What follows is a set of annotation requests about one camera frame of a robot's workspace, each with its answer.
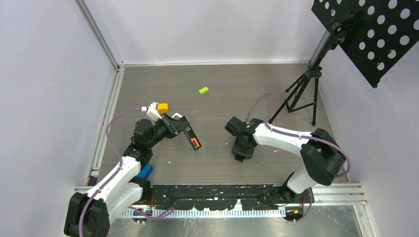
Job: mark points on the orange yellow block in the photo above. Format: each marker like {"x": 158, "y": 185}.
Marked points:
{"x": 163, "y": 108}

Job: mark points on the blue green toy brick stack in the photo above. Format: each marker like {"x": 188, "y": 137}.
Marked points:
{"x": 145, "y": 171}

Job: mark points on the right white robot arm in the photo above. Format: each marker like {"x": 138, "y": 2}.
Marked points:
{"x": 321, "y": 156}

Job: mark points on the green block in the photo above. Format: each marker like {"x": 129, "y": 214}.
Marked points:
{"x": 203, "y": 91}

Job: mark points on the black remote control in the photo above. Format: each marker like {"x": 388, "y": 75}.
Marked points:
{"x": 190, "y": 134}

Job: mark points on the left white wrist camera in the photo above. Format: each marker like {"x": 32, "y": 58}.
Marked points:
{"x": 152, "y": 111}

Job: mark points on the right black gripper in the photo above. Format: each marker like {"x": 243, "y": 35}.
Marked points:
{"x": 247, "y": 153}

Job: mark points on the black tripod stand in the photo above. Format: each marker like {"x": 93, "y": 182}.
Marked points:
{"x": 299, "y": 86}

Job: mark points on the aluminium frame post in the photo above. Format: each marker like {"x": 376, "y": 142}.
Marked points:
{"x": 85, "y": 10}

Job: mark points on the white remote control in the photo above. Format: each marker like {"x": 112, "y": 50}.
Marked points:
{"x": 176, "y": 116}

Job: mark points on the black perforated panel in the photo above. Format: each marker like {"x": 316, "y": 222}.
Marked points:
{"x": 377, "y": 33}

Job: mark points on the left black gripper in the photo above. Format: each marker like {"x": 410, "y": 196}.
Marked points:
{"x": 173, "y": 126}

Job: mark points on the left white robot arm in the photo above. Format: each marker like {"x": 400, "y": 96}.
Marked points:
{"x": 91, "y": 214}

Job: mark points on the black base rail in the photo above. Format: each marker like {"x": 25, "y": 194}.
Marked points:
{"x": 220, "y": 197}

